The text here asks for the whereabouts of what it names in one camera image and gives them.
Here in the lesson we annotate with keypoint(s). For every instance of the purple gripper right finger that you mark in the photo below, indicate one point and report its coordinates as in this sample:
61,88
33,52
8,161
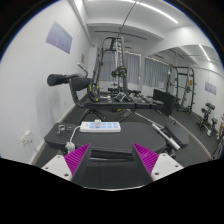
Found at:
157,166

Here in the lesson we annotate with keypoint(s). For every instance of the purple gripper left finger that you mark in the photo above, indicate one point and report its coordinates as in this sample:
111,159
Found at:
72,166

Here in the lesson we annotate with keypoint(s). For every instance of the white charger plug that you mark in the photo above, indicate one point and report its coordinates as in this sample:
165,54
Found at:
97,123

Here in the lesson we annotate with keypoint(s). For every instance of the black padded gym bench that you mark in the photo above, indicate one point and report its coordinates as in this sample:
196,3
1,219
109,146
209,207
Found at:
117,143

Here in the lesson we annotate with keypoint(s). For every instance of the silver barbell bar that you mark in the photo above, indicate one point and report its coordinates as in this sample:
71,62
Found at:
159,130

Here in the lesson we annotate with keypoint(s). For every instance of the white blue power strip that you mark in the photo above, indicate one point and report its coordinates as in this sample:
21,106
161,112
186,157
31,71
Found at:
103,127

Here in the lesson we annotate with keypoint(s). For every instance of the small metal clip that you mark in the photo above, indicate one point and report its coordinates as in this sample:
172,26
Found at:
61,128

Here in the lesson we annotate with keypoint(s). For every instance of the black exercise bike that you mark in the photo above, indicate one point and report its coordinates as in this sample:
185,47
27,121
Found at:
204,122

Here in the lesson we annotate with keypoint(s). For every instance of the black foam roller pad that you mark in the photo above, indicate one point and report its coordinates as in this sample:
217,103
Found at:
78,83

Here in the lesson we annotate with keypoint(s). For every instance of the grey window curtain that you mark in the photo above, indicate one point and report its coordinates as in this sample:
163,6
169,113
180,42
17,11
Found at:
155,72

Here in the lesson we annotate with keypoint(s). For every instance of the mirrored rack reflection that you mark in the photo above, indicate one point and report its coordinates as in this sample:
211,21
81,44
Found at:
182,79

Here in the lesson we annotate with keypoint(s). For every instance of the white wall socket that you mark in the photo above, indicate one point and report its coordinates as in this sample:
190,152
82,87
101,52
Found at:
26,137

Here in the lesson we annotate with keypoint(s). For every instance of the purple wall poster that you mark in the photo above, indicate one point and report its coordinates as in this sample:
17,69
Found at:
59,38

